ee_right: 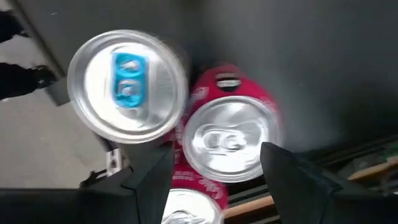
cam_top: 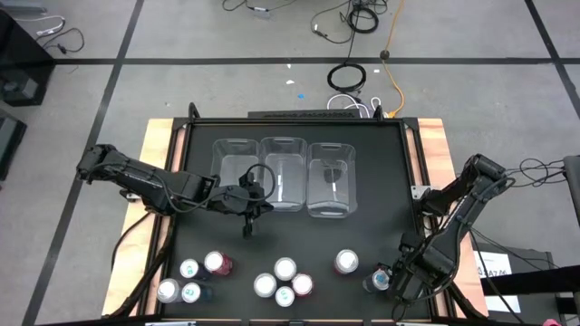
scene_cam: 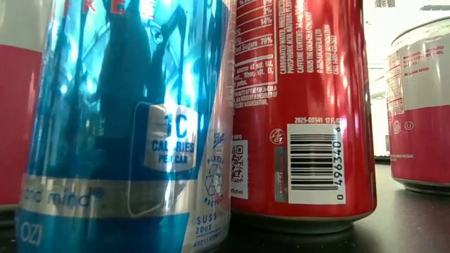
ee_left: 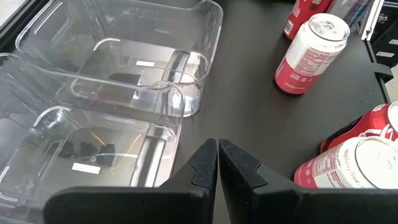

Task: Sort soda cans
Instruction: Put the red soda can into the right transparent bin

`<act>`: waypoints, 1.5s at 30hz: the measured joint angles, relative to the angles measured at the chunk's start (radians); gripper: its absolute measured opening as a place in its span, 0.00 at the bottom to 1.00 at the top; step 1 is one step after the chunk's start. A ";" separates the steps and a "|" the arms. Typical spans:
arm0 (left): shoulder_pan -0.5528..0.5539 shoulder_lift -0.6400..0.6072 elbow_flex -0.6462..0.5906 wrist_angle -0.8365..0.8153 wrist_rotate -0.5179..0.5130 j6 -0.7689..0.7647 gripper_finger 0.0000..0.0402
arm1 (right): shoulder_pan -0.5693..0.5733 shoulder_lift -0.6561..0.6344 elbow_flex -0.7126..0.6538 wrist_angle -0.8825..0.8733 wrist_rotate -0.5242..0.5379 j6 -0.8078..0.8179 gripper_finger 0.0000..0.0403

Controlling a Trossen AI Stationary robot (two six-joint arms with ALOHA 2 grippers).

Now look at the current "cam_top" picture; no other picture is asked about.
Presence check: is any white floor cable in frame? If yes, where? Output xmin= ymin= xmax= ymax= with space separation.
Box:
xmin=325 ymin=92 xmax=382 ymax=118
xmin=15 ymin=14 xmax=67 ymax=37

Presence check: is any black power strip bar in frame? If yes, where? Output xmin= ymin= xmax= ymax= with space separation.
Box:
xmin=247 ymin=110 xmax=363 ymax=120

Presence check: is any left gripper cable loop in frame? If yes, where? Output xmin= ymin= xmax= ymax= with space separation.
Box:
xmin=246 ymin=162 xmax=277 ymax=203

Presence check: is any white paper sheet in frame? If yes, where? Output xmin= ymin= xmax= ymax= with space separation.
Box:
xmin=474 ymin=251 xmax=513 ymax=278
xmin=487 ymin=293 xmax=522 ymax=313

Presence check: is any red Coca-Cola can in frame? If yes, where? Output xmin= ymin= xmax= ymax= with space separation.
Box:
xmin=203 ymin=250 xmax=235 ymax=277
xmin=291 ymin=272 xmax=315 ymax=298

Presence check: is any black cabinet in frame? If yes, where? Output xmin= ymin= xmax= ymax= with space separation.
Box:
xmin=0 ymin=8 xmax=56 ymax=108

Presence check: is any grey upright post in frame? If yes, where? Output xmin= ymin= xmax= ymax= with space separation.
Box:
xmin=563 ymin=155 xmax=580 ymax=227

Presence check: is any dark grey floor box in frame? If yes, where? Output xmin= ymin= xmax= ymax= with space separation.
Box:
xmin=0 ymin=108 xmax=27 ymax=181

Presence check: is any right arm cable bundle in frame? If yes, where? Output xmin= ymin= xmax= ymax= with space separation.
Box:
xmin=505 ymin=157 xmax=567 ymax=185

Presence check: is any black cart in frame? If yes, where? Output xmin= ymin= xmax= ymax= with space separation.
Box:
xmin=473 ymin=242 xmax=580 ymax=318

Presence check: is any thin black floor cable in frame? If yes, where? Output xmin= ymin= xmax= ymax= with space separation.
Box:
xmin=34 ymin=26 xmax=86 ymax=54
xmin=310 ymin=0 xmax=359 ymax=45

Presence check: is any orange extension cable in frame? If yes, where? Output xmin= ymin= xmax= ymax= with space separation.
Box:
xmin=382 ymin=0 xmax=406 ymax=118

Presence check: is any clear plastic bin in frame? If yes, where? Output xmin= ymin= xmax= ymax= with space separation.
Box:
xmin=210 ymin=138 xmax=261 ymax=212
xmin=258 ymin=136 xmax=309 ymax=213
xmin=306 ymin=142 xmax=357 ymax=219

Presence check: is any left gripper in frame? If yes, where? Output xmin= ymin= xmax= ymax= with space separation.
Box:
xmin=212 ymin=174 xmax=276 ymax=239

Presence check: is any grey floor cable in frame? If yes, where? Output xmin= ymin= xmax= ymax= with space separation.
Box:
xmin=221 ymin=0 xmax=300 ymax=19

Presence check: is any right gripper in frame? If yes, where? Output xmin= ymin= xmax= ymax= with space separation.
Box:
xmin=376 ymin=233 xmax=454 ymax=303

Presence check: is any black coiled floor cable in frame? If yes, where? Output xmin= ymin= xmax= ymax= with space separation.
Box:
xmin=346 ymin=5 xmax=380 ymax=35
xmin=326 ymin=62 xmax=367 ymax=94

